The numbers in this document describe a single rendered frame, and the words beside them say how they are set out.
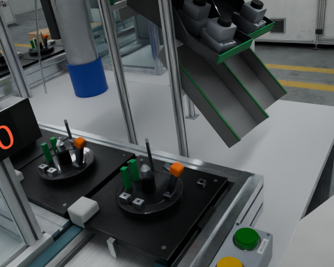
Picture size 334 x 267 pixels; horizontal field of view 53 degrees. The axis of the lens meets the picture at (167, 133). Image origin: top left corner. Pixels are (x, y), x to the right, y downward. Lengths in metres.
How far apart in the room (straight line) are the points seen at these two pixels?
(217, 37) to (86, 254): 0.51
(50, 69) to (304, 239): 1.55
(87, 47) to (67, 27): 0.12
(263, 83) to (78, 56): 0.83
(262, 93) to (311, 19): 3.73
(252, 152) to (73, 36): 0.89
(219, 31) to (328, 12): 3.94
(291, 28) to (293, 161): 3.87
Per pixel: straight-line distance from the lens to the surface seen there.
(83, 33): 1.51
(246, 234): 0.62
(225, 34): 0.73
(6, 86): 1.82
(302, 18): 4.71
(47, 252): 0.71
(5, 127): 0.56
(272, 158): 0.99
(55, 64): 1.97
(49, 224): 0.75
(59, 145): 0.83
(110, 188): 0.76
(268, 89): 1.01
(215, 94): 0.85
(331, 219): 0.83
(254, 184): 0.73
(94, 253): 0.71
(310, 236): 0.78
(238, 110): 0.87
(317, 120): 1.19
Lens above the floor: 1.42
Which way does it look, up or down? 29 degrees down
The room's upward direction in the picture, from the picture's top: 9 degrees counter-clockwise
